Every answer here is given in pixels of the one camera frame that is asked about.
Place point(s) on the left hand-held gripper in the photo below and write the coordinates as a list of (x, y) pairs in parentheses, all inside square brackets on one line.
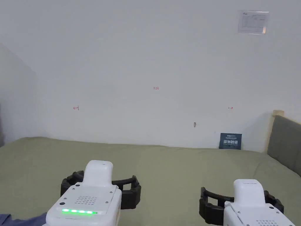
[(87, 202)]

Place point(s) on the bed with pale green sheet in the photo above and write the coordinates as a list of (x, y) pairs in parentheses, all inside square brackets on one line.
[(169, 169)]

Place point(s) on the dark blue wall sign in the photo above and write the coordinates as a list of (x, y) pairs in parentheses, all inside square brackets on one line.
[(230, 141)]

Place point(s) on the white paper notice sheet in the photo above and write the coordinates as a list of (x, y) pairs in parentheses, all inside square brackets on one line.
[(253, 22)]

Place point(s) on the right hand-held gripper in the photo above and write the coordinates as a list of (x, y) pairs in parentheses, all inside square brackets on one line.
[(249, 204)]

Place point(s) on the dark blue garment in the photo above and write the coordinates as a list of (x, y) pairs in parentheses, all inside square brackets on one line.
[(21, 220)]

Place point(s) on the grey padded headboard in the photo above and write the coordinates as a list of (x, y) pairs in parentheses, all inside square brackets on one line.
[(285, 143)]

